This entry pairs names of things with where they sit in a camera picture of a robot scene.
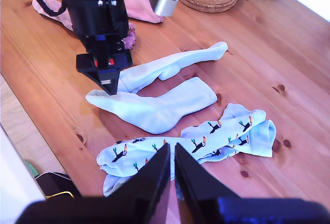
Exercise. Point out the black bag with gold trim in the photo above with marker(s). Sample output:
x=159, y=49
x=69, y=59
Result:
x=56, y=182

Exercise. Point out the pink frilly cuff sock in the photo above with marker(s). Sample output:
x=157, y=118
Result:
x=141, y=7
x=129, y=37

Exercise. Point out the plain white ribbed sock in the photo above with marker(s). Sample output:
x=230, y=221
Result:
x=180, y=58
x=154, y=110

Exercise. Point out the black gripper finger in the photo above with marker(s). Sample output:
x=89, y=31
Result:
x=111, y=75
x=196, y=188
x=154, y=182

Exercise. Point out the blue toucan pattern sock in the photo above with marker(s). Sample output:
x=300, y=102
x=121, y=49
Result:
x=219, y=133
x=263, y=141

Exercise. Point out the green object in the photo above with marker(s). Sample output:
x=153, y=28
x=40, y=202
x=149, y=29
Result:
x=32, y=169

